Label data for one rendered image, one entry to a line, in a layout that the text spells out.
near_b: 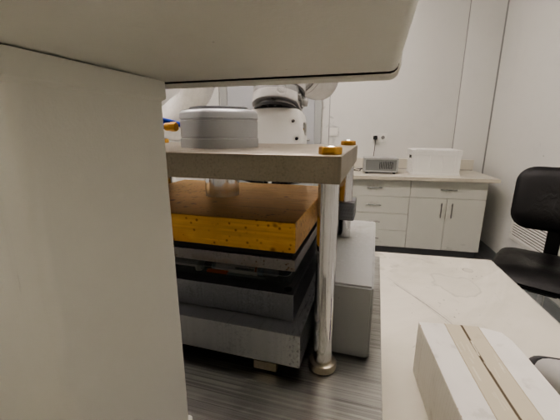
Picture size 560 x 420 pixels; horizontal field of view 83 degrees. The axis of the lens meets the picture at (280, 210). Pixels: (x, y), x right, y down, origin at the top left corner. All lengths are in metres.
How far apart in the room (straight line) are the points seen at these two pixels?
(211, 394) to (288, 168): 0.18
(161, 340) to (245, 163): 0.13
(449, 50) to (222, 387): 3.50
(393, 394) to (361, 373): 0.26
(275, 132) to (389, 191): 2.49
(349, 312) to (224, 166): 0.16
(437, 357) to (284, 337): 0.27
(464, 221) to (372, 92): 1.47
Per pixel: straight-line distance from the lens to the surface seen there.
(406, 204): 2.98
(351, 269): 0.31
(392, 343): 0.66
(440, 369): 0.48
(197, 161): 0.26
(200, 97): 1.09
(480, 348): 0.54
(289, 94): 0.50
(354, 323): 0.30
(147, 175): 0.17
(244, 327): 0.28
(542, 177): 2.12
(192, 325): 0.30
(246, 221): 0.25
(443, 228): 3.10
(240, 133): 0.31
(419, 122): 3.51
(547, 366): 0.61
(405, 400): 0.56
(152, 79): 0.18
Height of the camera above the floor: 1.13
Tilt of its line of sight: 14 degrees down
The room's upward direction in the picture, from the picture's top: straight up
